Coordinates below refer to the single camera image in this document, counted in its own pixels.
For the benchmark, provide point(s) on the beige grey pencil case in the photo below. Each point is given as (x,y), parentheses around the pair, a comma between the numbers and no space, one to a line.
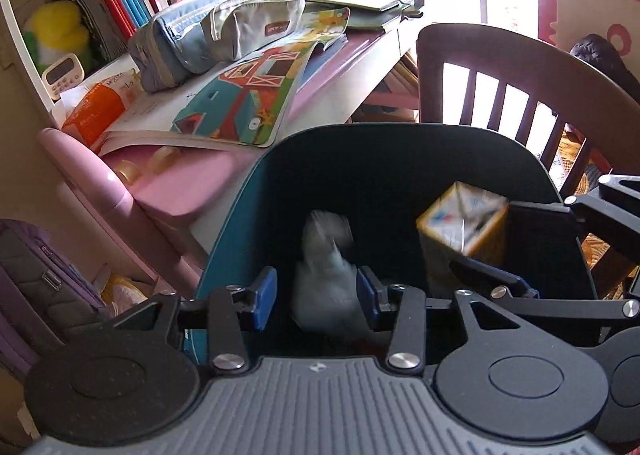
(235,28)

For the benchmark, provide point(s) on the grey tissue paper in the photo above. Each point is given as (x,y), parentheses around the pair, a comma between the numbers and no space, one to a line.
(325,297)

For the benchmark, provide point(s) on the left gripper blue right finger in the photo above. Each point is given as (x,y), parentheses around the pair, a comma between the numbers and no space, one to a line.
(370,293)

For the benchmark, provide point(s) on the yellow white milk carton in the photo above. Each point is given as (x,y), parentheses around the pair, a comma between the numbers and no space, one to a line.
(465,221)

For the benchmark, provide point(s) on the white digital timer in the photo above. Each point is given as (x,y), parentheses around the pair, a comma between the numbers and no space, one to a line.
(64,74)

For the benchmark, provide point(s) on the blue grey pencil case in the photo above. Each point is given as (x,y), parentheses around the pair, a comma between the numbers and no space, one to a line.
(171,47)

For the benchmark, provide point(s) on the dark wooden chair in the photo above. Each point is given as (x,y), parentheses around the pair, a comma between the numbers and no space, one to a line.
(576,92)

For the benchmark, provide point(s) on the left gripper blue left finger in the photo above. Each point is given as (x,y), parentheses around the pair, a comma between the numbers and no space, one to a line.
(260,298)

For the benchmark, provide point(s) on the colourful open picture book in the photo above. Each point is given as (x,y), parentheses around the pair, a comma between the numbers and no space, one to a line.
(243,103)

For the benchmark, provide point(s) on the purple backpack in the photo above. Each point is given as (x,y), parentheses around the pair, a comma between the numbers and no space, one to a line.
(45,301)

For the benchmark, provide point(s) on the green closed notebook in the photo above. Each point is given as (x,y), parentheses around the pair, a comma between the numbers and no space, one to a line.
(370,15)

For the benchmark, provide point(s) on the pink cartoon board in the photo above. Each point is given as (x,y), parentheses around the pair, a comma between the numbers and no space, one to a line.
(563,22)

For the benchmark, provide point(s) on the orange tissue pack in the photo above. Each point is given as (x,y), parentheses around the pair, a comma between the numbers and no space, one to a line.
(101,106)

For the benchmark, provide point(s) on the pink study desk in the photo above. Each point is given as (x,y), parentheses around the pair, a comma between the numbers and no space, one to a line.
(164,201)

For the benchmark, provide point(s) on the yellow plush toy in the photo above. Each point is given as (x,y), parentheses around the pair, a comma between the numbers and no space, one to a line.
(54,30)

